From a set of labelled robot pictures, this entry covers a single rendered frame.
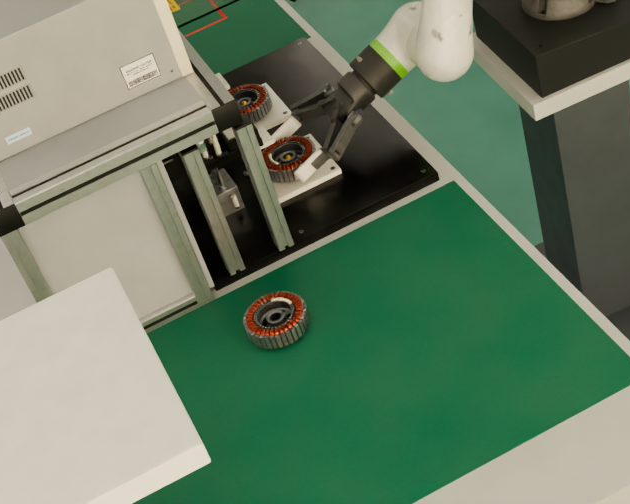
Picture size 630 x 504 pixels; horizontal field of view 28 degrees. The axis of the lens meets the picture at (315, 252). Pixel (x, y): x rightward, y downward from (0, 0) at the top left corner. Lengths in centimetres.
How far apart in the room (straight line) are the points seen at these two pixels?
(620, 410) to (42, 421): 86
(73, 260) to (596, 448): 91
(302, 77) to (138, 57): 66
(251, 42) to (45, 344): 147
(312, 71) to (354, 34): 159
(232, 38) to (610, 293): 107
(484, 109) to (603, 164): 108
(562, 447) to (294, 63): 123
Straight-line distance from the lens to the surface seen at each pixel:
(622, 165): 282
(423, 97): 393
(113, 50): 213
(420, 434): 195
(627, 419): 192
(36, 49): 210
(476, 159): 363
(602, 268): 297
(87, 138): 214
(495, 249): 220
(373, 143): 248
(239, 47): 295
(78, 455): 147
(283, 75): 276
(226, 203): 240
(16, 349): 164
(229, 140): 235
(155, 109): 214
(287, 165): 241
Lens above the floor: 222
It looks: 40 degrees down
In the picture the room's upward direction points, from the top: 19 degrees counter-clockwise
